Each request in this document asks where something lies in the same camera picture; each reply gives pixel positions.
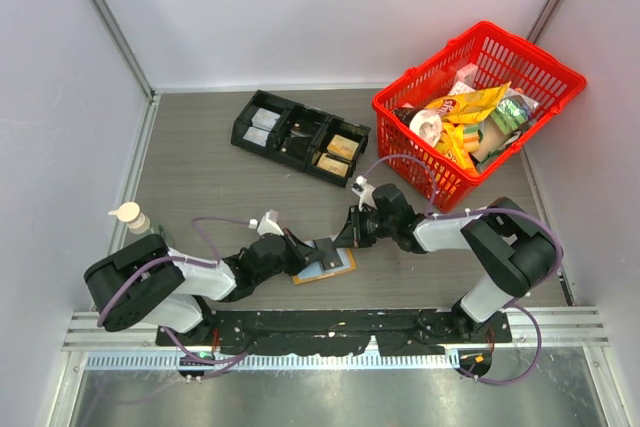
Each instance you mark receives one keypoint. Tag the tan card box upper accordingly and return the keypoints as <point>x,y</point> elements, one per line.
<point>342,147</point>

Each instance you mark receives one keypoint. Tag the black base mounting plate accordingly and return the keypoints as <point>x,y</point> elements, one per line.
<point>337,333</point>

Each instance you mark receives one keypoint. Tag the green foil snack packet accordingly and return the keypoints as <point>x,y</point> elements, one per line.
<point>511,113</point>

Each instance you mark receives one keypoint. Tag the white perforated cable duct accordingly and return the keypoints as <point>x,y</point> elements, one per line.
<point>369,360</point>

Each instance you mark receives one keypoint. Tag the pink white carton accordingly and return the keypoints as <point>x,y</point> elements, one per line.
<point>467,74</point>

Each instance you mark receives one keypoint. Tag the green soap pump bottle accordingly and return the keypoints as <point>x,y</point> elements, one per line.
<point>137,222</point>

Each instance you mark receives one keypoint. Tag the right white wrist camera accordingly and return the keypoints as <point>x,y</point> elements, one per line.
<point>365,189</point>

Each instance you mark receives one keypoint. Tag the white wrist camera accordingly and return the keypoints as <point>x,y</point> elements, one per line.
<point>365,189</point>
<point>268,224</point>

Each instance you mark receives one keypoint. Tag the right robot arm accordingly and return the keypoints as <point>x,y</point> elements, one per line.
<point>516,250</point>

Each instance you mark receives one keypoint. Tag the white card box upper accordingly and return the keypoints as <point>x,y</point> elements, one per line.
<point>265,119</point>

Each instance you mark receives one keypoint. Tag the white paper roll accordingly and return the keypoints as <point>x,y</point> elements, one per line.
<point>427,125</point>

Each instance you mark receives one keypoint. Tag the yellow chips bag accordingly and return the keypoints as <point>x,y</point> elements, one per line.
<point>458,112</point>

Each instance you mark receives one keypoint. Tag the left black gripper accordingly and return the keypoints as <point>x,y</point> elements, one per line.
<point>302,254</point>

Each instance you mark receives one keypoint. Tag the red plastic shopping basket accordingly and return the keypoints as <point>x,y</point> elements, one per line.
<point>546,84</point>

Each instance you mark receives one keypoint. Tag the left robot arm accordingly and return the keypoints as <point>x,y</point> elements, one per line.
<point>147,281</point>

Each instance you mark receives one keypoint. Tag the black compartment tray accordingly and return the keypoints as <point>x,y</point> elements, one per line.
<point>300,136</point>

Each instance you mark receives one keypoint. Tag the orange leather card holder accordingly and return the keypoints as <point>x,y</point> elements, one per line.
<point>314,271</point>

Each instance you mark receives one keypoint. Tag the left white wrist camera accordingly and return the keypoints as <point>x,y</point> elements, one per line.
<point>268,224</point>

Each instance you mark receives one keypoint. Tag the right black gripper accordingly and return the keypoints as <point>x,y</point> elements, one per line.
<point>349,236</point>

